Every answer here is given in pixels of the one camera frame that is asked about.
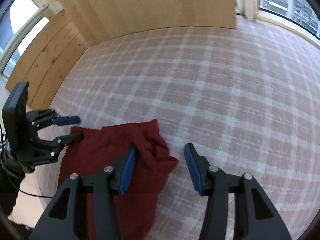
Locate window with city view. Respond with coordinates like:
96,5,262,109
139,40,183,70
256,0,320,40

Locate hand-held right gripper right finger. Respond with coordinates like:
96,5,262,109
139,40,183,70
184,142,293,240

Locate black cable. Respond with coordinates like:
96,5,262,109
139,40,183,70
0,120,52,198

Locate wooden headboard panel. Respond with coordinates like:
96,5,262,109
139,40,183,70
5,0,237,108

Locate dark red garment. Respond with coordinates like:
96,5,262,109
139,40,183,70
58,119,179,240

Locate plaid pink bed sheet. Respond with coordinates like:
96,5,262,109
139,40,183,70
34,15,320,240

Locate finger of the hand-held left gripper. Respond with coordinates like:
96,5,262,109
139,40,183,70
33,133,84,164
26,109,80,133

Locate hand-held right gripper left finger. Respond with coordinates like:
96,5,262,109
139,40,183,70
29,143,137,240

